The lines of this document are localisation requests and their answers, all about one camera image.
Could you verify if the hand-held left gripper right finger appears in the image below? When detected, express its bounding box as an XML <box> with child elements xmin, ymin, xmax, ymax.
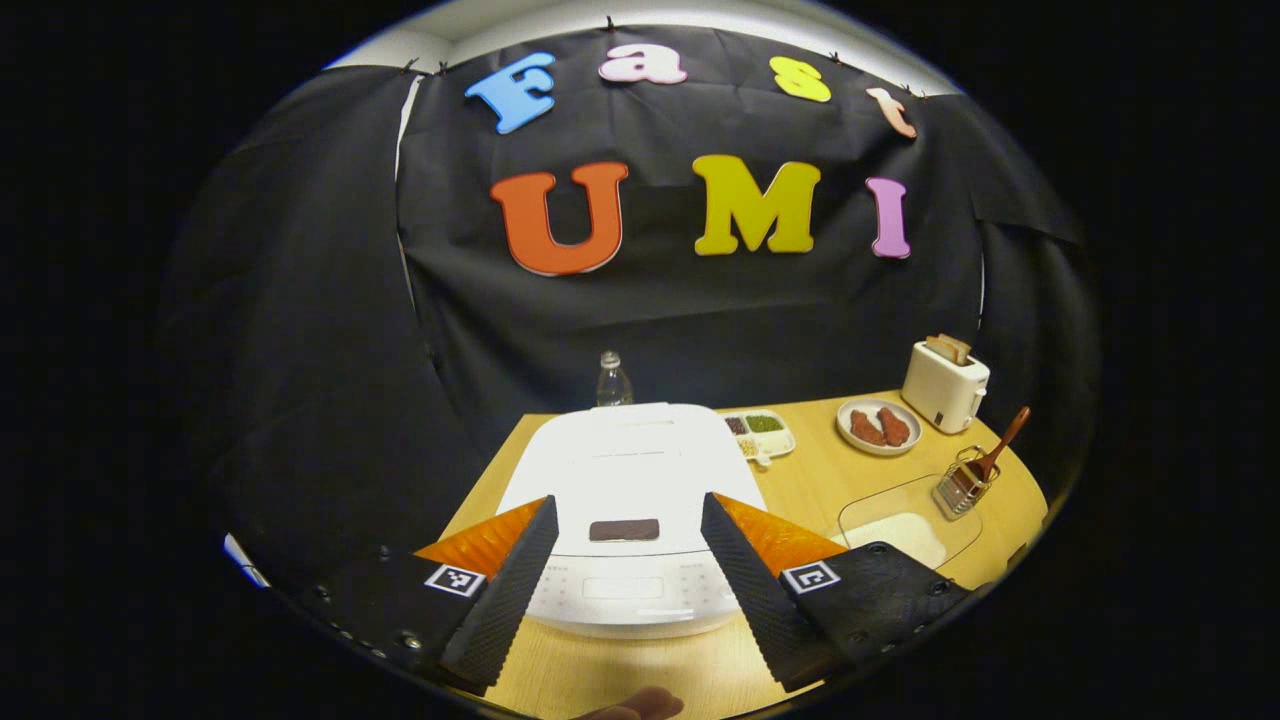
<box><xmin>700</xmin><ymin>492</ymin><xmax>971</xmax><ymax>693</ymax></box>

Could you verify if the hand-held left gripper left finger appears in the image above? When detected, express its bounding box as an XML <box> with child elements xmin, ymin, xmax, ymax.
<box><xmin>300</xmin><ymin>495</ymin><xmax>561</xmax><ymax>696</ymax></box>

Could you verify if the clear container of rice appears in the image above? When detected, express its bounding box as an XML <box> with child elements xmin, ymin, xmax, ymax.
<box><xmin>838</xmin><ymin>474</ymin><xmax>984</xmax><ymax>573</ymax></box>

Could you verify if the white rice cooker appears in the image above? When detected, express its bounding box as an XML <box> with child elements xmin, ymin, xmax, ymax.
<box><xmin>495</xmin><ymin>402</ymin><xmax>771</xmax><ymax>639</ymax></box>

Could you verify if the metal wire chopstick holder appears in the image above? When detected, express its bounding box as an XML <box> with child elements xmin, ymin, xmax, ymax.
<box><xmin>934</xmin><ymin>446</ymin><xmax>999</xmax><ymax>519</ymax></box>

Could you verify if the brown wooden spoon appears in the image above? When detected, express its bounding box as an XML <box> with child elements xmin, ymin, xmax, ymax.
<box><xmin>962</xmin><ymin>406</ymin><xmax>1032</xmax><ymax>486</ymax></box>

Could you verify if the white divided grain dish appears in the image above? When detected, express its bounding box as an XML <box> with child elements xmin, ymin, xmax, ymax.
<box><xmin>722</xmin><ymin>410</ymin><xmax>797</xmax><ymax>468</ymax></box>

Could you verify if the white oval plate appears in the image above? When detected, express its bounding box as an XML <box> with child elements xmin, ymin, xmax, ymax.
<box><xmin>836</xmin><ymin>398</ymin><xmax>923</xmax><ymax>457</ymax></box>

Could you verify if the clear water bottle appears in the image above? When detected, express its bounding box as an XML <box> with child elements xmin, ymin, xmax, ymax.
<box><xmin>597</xmin><ymin>351</ymin><xmax>634</xmax><ymax>408</ymax></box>

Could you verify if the black backdrop cloth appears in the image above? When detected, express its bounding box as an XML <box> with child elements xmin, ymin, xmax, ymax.
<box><xmin>160</xmin><ymin>25</ymin><xmax>1101</xmax><ymax>591</ymax></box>

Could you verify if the white toaster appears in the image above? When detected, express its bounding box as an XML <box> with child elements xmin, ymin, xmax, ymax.
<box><xmin>901</xmin><ymin>340</ymin><xmax>991</xmax><ymax>435</ymax></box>

